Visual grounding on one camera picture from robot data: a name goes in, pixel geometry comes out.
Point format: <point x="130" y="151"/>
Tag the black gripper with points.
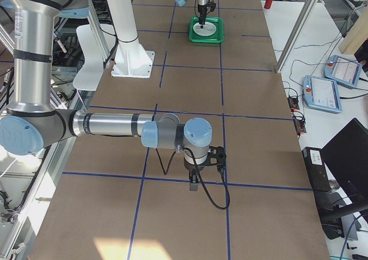
<point x="201" y="10"/>
<point x="190" y="167"/>

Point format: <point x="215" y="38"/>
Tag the white round plate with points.
<point x="205" y="30"/>

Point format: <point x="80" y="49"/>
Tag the black laptop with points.
<point x="346" y="157"/>

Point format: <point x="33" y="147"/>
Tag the blue teach pendant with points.
<point x="344" y="71"/>
<point x="322" y="94"/>

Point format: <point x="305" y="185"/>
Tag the green plastic tray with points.
<point x="216" y="38"/>

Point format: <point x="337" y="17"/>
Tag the orange black power strip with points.
<point x="297" y="116"/>

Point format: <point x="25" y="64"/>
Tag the far blue teach pendant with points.
<point x="344" y="71"/>

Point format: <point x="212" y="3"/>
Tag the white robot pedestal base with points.
<point x="131" y="59"/>

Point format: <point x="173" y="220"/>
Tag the black box device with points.
<point x="315" y="168"/>

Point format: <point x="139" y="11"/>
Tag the near blue teach pendant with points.
<point x="322" y="94"/>

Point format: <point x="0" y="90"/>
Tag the aluminium frame post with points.
<point x="302" y="18"/>

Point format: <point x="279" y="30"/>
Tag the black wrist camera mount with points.
<point x="210" y="6"/>

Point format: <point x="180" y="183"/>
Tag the white plastic chair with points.
<point x="89" y="76"/>

